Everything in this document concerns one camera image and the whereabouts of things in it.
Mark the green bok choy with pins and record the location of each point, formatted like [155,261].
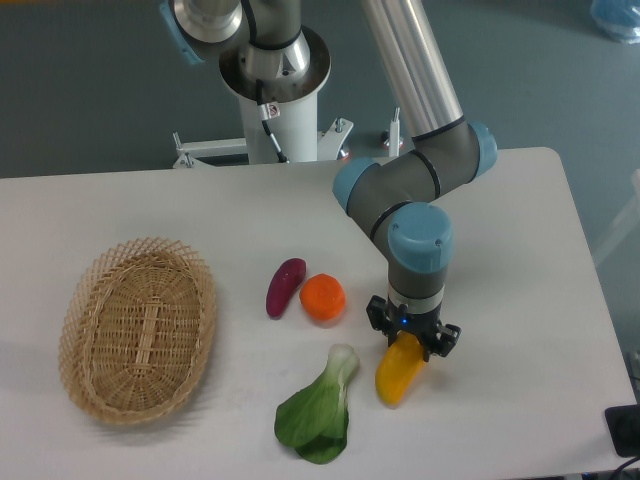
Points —
[314,421]

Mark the black device at edge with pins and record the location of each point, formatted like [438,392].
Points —
[623,426]

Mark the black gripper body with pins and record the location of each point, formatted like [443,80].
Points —
[419,317]

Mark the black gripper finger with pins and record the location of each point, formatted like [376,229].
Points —
[376,310]
[439,340]

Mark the orange round fruit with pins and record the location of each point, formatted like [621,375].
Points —
[322,297]

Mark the yellow mango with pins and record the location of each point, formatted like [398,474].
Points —
[398,368]

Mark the blue plastic bag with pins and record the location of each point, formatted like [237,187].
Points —
[617,18]

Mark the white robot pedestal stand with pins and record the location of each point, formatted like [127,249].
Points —
[277,93]

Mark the purple eggplant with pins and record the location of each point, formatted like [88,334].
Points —
[284,283]

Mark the woven wicker basket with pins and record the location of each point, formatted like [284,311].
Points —
[138,331]

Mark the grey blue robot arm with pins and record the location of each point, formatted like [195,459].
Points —
[392,203]

